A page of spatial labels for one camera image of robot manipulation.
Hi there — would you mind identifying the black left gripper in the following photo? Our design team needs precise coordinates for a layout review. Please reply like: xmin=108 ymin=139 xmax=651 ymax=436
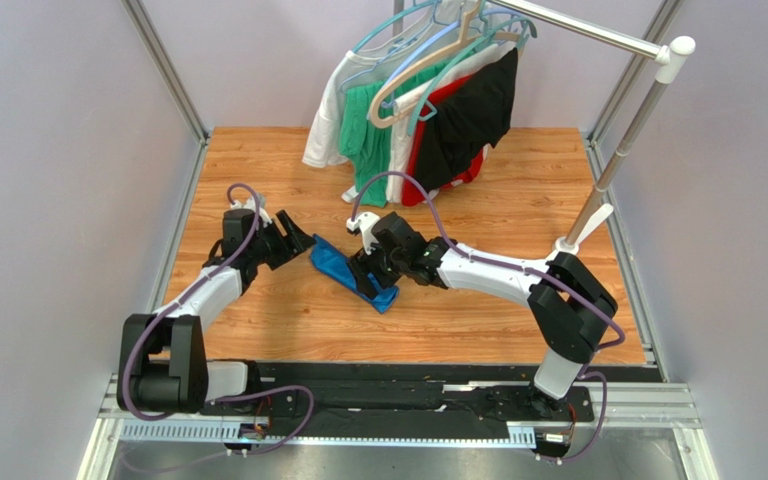
xmin=248 ymin=210 xmax=316 ymax=271

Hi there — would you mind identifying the blue cloth napkin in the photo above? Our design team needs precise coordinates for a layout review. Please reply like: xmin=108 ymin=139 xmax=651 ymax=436
xmin=310 ymin=234 xmax=399 ymax=314

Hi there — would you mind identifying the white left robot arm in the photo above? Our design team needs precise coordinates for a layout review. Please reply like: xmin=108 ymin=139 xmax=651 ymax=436
xmin=117 ymin=198 xmax=315 ymax=419

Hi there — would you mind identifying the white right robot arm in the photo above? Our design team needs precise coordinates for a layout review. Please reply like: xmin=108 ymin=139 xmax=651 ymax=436
xmin=346 ymin=212 xmax=617 ymax=400

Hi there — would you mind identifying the red t-shirt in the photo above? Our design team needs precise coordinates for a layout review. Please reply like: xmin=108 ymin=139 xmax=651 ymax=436
xmin=400 ymin=75 xmax=490 ymax=207

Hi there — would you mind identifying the green t-shirt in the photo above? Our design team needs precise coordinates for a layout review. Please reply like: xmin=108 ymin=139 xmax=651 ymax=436
xmin=338 ymin=62 xmax=445 ymax=207

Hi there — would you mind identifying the white t-shirt middle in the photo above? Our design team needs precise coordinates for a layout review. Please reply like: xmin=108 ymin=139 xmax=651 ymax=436
xmin=341 ymin=41 xmax=518 ymax=205

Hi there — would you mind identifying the white t-shirt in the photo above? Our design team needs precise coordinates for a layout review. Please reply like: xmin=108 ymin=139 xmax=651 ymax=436
xmin=302 ymin=46 xmax=394 ymax=168
xmin=341 ymin=41 xmax=518 ymax=205

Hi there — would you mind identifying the teal plastic hanger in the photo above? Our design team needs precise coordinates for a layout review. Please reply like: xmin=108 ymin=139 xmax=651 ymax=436
xmin=380 ymin=41 xmax=507 ymax=136

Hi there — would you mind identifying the black t-shirt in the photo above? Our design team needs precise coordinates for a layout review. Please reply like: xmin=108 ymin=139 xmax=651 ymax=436
xmin=425 ymin=48 xmax=520 ymax=173

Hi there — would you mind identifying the white t-shirt left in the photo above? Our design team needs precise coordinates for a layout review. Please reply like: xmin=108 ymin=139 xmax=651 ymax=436
xmin=302 ymin=46 xmax=394 ymax=168

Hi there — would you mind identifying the white clothes rack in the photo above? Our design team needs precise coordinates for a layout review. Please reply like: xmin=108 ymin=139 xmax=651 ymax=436
xmin=393 ymin=0 xmax=697 ymax=258

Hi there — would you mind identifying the teal hanger left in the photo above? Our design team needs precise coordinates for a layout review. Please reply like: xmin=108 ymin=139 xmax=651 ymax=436
xmin=351 ymin=0 xmax=439 ymax=53

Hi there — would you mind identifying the blue plastic hanger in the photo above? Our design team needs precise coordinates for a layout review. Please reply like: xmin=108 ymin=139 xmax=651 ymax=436
xmin=340 ymin=19 xmax=465 ymax=111

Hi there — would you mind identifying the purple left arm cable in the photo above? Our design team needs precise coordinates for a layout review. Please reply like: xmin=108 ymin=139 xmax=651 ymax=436
xmin=120 ymin=182 xmax=315 ymax=461

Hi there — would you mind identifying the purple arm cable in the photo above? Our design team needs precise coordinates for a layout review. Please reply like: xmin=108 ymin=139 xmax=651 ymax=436
xmin=350 ymin=170 xmax=626 ymax=465
xmin=120 ymin=182 xmax=315 ymax=461

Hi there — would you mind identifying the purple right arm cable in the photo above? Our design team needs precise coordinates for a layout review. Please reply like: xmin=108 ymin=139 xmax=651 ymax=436
xmin=350 ymin=170 xmax=626 ymax=465

